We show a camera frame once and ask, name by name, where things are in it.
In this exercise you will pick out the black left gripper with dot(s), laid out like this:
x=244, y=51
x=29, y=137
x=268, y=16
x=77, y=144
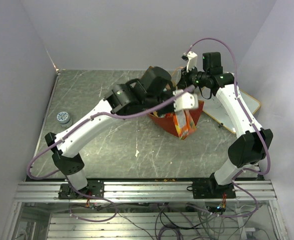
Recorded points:
x=170, y=92

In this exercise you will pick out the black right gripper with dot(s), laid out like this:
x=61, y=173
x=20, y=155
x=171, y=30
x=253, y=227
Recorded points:
x=184, y=80

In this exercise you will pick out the red brown paper bag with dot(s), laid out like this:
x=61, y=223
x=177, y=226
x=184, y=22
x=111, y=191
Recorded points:
x=165, y=121

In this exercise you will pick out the orange snack packet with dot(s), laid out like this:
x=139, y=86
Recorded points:
x=184, y=124

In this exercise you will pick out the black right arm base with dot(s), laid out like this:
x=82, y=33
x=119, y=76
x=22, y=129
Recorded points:
x=208, y=188

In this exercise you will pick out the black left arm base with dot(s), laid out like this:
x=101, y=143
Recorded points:
x=94, y=188

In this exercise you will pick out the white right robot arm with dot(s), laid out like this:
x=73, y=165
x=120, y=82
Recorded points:
x=253, y=141

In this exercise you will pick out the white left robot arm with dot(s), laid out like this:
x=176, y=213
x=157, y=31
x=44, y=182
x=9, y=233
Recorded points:
x=152, y=92

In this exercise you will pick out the blue white round tin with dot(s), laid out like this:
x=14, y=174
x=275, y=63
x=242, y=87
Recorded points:
x=64, y=119

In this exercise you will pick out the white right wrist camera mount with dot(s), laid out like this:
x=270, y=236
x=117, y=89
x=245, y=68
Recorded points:
x=191, y=59

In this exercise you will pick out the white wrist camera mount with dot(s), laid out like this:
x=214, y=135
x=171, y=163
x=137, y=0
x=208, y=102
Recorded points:
x=191, y=59
x=185, y=101

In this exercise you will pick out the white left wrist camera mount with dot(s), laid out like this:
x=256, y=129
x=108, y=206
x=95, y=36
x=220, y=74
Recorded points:
x=185, y=101

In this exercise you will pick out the aluminium frame rails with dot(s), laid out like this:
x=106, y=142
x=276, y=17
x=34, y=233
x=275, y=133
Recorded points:
x=155, y=191

